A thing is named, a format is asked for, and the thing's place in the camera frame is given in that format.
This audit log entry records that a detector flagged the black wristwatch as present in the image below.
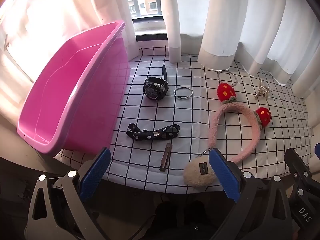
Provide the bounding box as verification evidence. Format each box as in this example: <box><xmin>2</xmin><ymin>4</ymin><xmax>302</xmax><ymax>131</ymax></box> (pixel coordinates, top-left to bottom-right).
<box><xmin>143</xmin><ymin>65</ymin><xmax>169</xmax><ymax>100</ymax></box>

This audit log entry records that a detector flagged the beige plush pouch keychain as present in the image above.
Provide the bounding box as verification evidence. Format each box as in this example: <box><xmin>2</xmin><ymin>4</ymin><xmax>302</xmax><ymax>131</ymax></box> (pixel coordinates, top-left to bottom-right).
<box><xmin>183</xmin><ymin>149</ymin><xmax>217</xmax><ymax>187</ymax></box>

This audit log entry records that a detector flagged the large thin metal bangle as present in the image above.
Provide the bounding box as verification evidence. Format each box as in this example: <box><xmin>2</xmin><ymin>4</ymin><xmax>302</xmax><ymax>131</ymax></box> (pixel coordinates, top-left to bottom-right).
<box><xmin>217</xmin><ymin>69</ymin><xmax>238</xmax><ymax>87</ymax></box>

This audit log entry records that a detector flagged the white sheer curtain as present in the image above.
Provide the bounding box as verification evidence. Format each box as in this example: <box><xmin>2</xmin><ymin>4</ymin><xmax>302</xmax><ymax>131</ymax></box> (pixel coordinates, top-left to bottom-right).
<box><xmin>62</xmin><ymin>0</ymin><xmax>320</xmax><ymax>98</ymax></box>

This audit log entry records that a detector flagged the small silver bangle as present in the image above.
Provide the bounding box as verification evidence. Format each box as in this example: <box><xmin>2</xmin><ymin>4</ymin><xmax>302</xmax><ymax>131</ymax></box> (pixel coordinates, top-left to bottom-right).
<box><xmin>173</xmin><ymin>87</ymin><xmax>193</xmax><ymax>100</ymax></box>

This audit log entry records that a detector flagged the black patterned hair tie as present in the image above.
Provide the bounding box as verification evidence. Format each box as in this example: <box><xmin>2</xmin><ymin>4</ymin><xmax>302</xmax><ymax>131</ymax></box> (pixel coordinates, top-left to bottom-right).
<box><xmin>126</xmin><ymin>122</ymin><xmax>181</xmax><ymax>141</ymax></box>

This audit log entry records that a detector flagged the pink plastic tub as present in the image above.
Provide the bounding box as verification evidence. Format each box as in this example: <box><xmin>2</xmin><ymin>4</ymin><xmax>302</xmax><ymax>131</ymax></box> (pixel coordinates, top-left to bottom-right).
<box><xmin>17</xmin><ymin>20</ymin><xmax>130</xmax><ymax>156</ymax></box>

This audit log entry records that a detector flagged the brown hair clip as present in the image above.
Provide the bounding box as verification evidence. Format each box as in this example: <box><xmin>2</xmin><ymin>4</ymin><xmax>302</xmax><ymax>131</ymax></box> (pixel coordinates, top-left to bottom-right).
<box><xmin>159</xmin><ymin>143</ymin><xmax>172</xmax><ymax>172</ymax></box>

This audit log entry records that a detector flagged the pearl hair claw clip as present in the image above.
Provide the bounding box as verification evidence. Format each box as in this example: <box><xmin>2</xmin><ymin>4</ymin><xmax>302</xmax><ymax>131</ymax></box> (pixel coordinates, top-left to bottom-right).
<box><xmin>254</xmin><ymin>78</ymin><xmax>271</xmax><ymax>100</ymax></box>

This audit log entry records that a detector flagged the pink strawberry plush headband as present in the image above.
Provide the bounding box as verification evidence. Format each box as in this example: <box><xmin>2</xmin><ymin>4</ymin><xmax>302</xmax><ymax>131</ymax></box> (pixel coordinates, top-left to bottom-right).
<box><xmin>208</xmin><ymin>83</ymin><xmax>271</xmax><ymax>164</ymax></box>

